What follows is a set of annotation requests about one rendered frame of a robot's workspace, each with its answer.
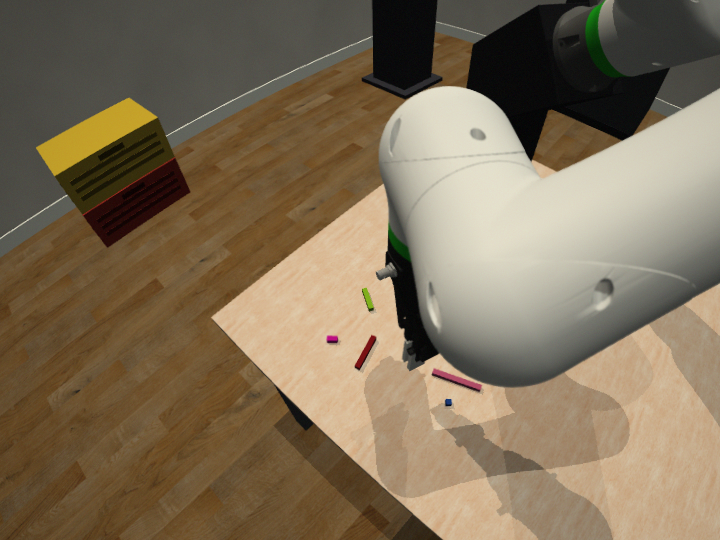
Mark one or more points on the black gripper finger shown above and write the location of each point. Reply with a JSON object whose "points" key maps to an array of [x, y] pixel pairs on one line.
{"points": [[407, 324], [421, 345]]}

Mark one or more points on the pink rod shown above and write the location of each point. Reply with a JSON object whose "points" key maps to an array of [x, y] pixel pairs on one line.
{"points": [[456, 380]]}

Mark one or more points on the dark red rod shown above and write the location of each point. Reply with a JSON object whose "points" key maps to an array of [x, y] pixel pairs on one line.
{"points": [[365, 352]]}

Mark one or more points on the lime green rod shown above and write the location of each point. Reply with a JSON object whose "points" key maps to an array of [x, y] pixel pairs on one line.
{"points": [[367, 299]]}

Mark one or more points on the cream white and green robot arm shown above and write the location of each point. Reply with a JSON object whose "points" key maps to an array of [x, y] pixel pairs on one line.
{"points": [[521, 278]]}

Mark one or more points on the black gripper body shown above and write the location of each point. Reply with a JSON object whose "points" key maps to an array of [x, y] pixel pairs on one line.
{"points": [[407, 301]]}

